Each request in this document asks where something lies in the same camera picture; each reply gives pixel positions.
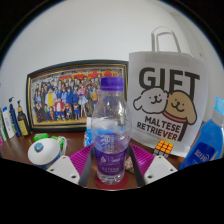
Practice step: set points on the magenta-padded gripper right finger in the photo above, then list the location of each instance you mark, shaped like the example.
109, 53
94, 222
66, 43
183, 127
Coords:
158, 168

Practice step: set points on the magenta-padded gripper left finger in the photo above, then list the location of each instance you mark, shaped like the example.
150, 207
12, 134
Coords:
65, 168

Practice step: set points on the clear purple-capped water bottle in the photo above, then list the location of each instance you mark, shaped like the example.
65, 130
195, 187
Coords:
111, 133

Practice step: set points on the small wrapped snack packet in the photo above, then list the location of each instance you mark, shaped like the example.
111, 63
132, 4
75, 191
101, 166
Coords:
129, 165

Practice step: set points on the flat round red coaster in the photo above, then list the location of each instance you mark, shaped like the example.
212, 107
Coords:
124, 182

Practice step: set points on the blue detergent bottle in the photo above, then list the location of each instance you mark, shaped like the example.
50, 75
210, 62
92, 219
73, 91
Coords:
208, 143

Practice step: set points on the amber yellow-labelled pump bottle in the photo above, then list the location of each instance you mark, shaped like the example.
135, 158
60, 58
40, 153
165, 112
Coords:
23, 123

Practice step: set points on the dark blue pump bottle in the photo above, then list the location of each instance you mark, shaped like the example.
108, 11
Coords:
15, 120

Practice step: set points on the white blue-capped lotion bottle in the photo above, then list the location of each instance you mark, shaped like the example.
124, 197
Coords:
8, 125

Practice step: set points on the framed group picture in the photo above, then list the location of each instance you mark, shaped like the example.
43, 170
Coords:
60, 96

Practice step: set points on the green white toothpaste box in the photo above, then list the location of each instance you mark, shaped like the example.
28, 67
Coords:
2, 128

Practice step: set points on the white printed paper gift bag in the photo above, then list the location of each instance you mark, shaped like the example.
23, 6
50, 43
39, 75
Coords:
166, 86

